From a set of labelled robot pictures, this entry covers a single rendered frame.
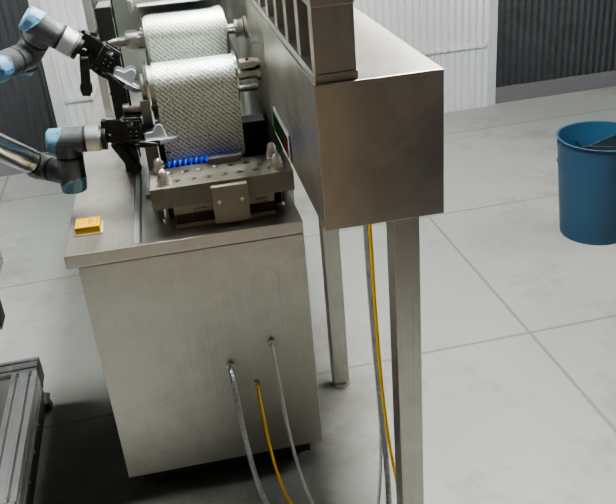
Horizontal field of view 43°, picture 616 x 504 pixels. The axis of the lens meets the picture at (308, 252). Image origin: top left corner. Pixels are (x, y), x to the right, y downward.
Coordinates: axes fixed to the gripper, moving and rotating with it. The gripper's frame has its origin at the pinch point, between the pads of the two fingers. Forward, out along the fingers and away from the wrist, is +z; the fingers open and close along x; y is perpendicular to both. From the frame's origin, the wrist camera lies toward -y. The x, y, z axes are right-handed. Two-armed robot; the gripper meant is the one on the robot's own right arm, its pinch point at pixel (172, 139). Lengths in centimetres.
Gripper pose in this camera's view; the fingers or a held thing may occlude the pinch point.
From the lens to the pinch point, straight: 236.1
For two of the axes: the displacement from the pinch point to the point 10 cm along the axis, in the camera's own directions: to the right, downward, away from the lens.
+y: -0.3, -9.2, -3.9
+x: -1.5, -3.9, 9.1
